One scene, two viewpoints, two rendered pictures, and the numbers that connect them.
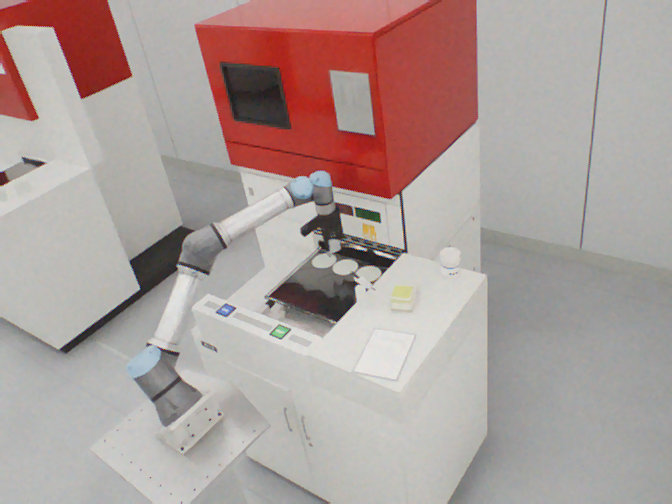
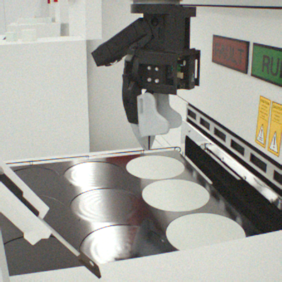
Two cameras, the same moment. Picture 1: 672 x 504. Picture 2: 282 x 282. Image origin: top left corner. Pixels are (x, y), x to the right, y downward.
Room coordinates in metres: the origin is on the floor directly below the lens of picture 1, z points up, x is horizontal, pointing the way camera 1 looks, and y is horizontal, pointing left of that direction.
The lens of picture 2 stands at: (1.53, -0.25, 1.17)
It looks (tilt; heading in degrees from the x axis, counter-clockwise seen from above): 20 degrees down; 35
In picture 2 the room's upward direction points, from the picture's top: straight up
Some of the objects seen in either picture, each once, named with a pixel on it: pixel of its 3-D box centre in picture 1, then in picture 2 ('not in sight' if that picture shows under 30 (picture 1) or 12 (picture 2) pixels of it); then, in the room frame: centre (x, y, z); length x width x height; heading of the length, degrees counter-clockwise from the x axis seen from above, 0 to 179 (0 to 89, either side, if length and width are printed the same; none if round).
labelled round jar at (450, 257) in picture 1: (450, 263); not in sight; (1.74, -0.37, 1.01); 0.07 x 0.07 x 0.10
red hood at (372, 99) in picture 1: (346, 75); not in sight; (2.43, -0.13, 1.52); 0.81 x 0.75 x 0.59; 50
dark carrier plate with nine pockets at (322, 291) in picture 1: (330, 282); (105, 206); (1.90, 0.07, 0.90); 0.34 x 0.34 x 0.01; 50
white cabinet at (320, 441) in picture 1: (348, 393); not in sight; (1.76, 0.07, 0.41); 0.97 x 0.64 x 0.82; 50
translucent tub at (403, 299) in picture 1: (403, 299); not in sight; (1.60, -0.18, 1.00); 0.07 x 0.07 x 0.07; 68
